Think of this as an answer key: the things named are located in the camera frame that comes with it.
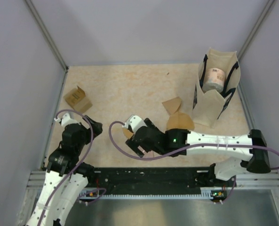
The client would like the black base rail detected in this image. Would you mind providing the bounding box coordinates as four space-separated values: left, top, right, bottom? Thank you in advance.
87 167 233 195

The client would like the brown paper filter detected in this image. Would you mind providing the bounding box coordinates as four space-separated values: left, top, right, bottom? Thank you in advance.
166 111 195 130
162 97 182 115

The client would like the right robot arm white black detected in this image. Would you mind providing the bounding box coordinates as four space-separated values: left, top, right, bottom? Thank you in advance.
122 115 271 186

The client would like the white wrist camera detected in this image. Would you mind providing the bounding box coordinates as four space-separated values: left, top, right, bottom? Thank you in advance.
123 115 147 133
54 113 78 128

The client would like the small cardboard box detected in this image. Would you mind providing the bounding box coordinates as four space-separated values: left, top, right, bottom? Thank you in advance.
64 86 93 113

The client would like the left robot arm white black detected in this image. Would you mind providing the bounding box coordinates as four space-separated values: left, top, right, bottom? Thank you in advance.
26 113 103 226

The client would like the pink paper roll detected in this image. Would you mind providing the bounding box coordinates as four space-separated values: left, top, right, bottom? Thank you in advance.
202 68 226 93

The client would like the cream canvas tote bag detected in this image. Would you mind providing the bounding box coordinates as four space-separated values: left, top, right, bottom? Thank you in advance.
192 48 241 127

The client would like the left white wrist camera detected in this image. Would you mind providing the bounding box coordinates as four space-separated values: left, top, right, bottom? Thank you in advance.
54 113 78 128

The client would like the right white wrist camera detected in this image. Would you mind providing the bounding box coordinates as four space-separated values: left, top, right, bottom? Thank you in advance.
123 115 147 133

